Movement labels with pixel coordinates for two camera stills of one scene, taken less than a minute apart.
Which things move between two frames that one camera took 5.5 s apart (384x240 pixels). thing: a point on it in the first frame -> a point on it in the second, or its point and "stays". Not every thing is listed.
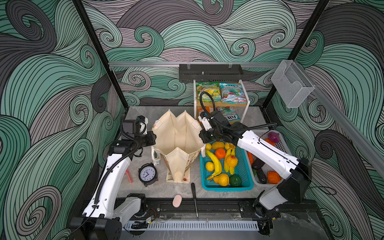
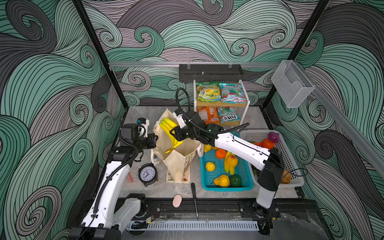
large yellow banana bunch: [218, 165] -> [168, 125]
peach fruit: [231, 161] stays
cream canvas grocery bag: [178, 140] stays
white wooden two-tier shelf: [205, 103] stays
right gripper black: [205, 137] -> [179, 133]
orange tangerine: [220, 153] stays
